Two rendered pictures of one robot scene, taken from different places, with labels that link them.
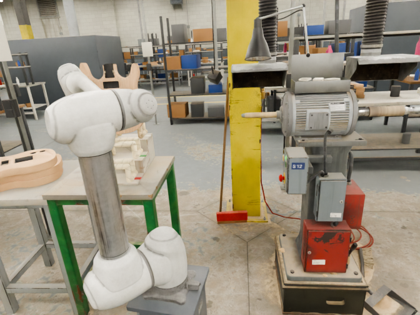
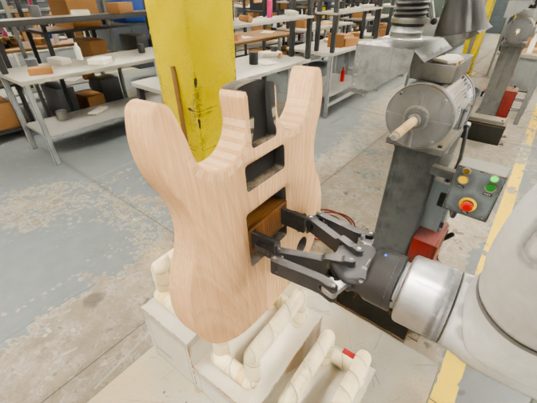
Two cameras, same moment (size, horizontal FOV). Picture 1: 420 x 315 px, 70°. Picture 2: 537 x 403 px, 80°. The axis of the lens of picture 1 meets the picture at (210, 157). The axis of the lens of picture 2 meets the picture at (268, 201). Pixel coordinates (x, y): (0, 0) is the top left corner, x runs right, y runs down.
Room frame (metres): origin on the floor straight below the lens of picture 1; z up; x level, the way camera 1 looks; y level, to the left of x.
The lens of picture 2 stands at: (1.53, 0.88, 1.68)
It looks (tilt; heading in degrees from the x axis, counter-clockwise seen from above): 34 degrees down; 302
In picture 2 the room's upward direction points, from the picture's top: straight up
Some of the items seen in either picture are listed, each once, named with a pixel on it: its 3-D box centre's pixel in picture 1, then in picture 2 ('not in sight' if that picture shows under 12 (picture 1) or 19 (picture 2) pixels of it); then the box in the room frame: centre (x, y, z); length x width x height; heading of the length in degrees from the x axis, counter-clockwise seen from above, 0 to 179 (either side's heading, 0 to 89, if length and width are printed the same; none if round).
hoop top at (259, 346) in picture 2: (119, 144); (277, 323); (1.72, 0.54, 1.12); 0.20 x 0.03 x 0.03; 86
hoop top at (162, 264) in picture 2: not in sight; (189, 245); (1.97, 0.52, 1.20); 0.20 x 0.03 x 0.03; 86
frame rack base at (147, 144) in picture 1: (131, 149); (212, 307); (1.92, 0.52, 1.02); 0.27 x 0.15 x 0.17; 87
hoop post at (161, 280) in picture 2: not in sight; (163, 283); (1.97, 0.60, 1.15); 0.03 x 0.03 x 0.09
